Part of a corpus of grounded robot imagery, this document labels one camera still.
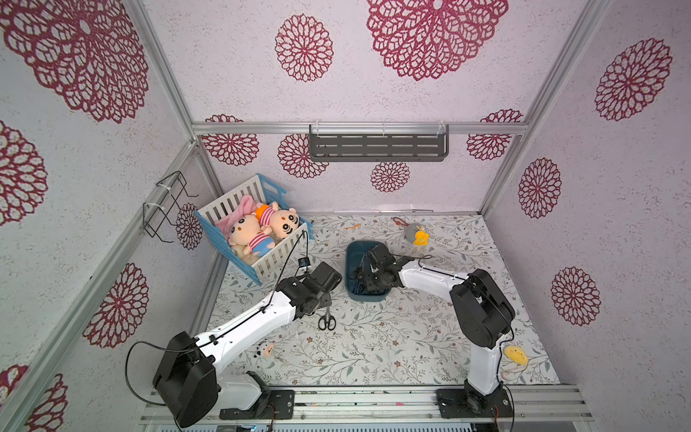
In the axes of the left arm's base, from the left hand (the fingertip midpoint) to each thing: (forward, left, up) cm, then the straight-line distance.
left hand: (317, 296), depth 83 cm
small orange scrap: (+39, -11, -13) cm, 42 cm away
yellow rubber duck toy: (-14, -61, -10) cm, 63 cm away
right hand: (+11, -20, -10) cm, 25 cm away
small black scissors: (-3, -2, -12) cm, 12 cm away
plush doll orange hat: (+32, +18, 0) cm, 36 cm away
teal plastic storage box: (+7, -12, -10) cm, 17 cm away
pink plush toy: (+38, +30, +1) cm, 48 cm away
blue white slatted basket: (+48, +26, 0) cm, 54 cm away
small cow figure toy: (-13, +15, -9) cm, 22 cm away
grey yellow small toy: (+30, -37, -7) cm, 48 cm away
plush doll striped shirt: (+25, +27, +2) cm, 37 cm away
